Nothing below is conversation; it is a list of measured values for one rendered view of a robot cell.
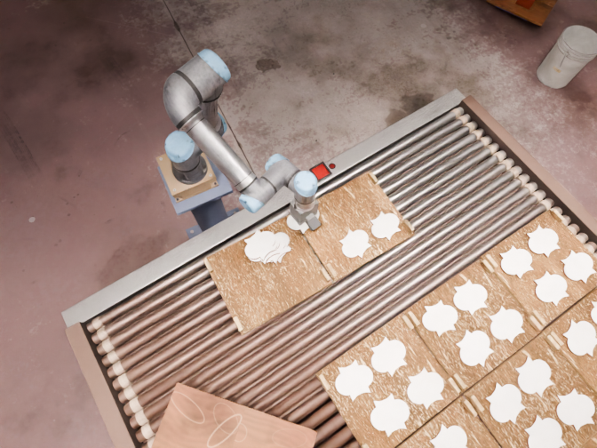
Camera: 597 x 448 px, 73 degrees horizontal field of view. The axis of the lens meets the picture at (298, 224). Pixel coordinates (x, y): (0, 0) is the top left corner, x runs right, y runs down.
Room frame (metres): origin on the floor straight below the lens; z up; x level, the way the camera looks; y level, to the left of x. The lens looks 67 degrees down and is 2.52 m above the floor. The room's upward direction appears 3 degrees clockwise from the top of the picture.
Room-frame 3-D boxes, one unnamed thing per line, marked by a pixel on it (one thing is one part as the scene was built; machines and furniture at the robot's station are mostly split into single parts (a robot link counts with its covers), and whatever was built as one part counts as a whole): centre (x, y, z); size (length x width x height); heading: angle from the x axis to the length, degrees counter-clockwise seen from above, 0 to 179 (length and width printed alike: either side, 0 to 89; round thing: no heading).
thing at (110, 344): (0.68, -0.05, 0.90); 1.95 x 0.05 x 0.05; 126
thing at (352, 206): (0.68, -0.23, 0.93); 0.41 x 0.35 x 0.02; 124
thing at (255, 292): (0.45, 0.12, 0.93); 0.41 x 0.35 x 0.02; 123
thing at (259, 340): (0.44, -0.23, 0.90); 1.95 x 0.05 x 0.05; 126
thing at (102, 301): (0.82, 0.05, 0.89); 2.08 x 0.08 x 0.06; 126
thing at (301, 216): (0.61, -0.03, 1.17); 0.12 x 0.09 x 0.16; 40
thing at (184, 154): (0.88, 0.48, 1.12); 0.13 x 0.12 x 0.14; 141
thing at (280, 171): (0.68, 0.07, 1.32); 0.11 x 0.11 x 0.08; 51
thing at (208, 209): (0.89, 0.49, 0.44); 0.38 x 0.38 x 0.87; 30
